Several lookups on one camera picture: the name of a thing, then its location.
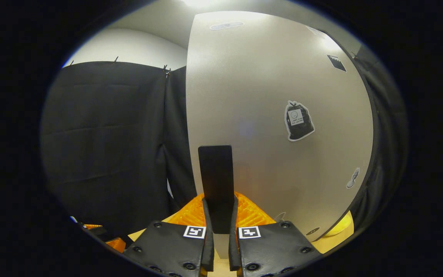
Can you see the black backdrop cloth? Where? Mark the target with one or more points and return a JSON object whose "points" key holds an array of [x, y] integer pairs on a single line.
{"points": [[102, 134]]}

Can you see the grey cabinet door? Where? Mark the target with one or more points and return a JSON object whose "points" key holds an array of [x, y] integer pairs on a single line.
{"points": [[263, 96]]}

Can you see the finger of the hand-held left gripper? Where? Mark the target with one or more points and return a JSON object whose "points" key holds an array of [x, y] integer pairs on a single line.
{"points": [[116, 245]]}

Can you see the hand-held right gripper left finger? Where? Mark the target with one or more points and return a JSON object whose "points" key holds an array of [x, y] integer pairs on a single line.
{"points": [[207, 242]]}

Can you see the large ceiling light panel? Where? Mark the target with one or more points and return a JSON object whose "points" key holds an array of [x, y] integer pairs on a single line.
{"points": [[202, 2]]}

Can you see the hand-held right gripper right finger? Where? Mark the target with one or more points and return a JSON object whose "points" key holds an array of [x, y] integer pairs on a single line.
{"points": [[233, 242]]}

